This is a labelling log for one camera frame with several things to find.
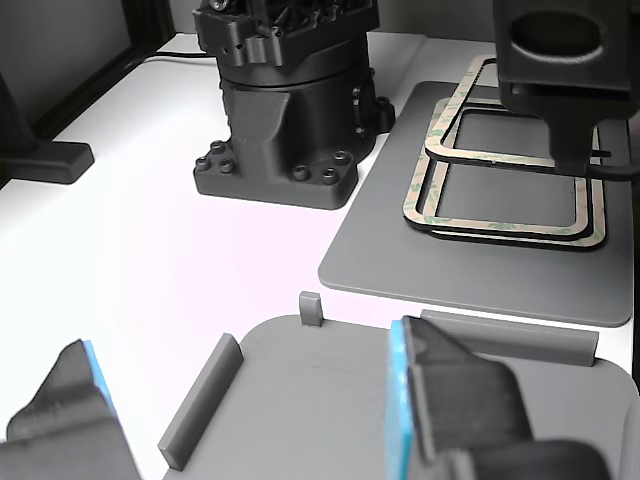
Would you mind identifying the black stand foot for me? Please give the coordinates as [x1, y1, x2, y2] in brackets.
[0, 72, 95, 186]

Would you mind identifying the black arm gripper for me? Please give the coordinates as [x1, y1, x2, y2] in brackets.
[492, 0, 640, 177]

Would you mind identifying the black cable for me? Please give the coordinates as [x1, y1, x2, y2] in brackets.
[149, 48, 220, 63]

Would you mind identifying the grey flat tray plate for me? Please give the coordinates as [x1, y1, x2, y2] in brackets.
[317, 79, 632, 329]

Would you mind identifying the black enclosure frame bar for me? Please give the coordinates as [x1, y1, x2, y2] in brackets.
[29, 0, 177, 142]

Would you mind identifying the grey holder plate with rails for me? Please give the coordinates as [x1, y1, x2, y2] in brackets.
[157, 290, 640, 480]

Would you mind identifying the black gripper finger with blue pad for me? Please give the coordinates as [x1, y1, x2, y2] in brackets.
[384, 314, 614, 480]
[0, 338, 144, 480]

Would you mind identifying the beige rectangular adhesive frame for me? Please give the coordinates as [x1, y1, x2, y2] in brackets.
[402, 97, 589, 236]
[429, 99, 607, 254]
[423, 54, 640, 184]

